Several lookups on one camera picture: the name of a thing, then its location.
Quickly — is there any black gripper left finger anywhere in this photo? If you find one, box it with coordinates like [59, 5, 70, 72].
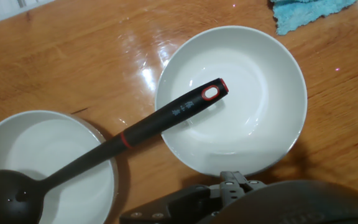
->
[119, 184, 213, 224]

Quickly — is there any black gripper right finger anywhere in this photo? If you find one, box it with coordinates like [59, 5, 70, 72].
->
[220, 170, 266, 206]

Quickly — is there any black ladle with red accents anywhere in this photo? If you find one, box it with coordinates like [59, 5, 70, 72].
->
[0, 77, 229, 224]

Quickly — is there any white ceramic bowl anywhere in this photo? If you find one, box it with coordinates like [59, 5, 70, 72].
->
[0, 110, 119, 224]
[154, 25, 308, 177]

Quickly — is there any glossy wooden board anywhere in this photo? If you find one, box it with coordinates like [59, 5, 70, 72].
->
[0, 0, 358, 224]

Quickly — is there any teal terry cloth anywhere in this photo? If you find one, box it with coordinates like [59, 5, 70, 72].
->
[269, 0, 357, 36]

